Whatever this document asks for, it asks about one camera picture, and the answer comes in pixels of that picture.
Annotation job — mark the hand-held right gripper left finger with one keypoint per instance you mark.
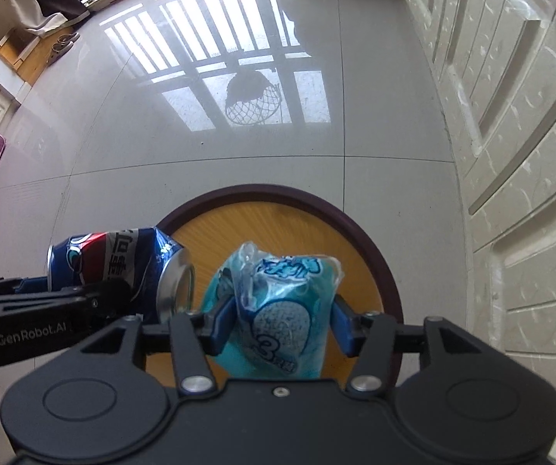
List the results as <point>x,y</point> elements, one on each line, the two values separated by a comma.
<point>222,322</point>

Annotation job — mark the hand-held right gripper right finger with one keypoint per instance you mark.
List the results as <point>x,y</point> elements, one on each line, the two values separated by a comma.
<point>343,324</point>

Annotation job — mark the crushed blue soda can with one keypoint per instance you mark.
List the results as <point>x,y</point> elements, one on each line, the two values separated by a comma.
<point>93,256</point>

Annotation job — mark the blue plastic wrapper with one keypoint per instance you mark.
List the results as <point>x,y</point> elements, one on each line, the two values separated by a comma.
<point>278,310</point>

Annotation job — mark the wooden step platform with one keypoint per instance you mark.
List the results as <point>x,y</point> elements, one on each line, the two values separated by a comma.
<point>31,58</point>

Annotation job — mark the white panelled wardrobe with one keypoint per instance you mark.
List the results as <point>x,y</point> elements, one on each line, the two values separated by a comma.
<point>525,155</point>

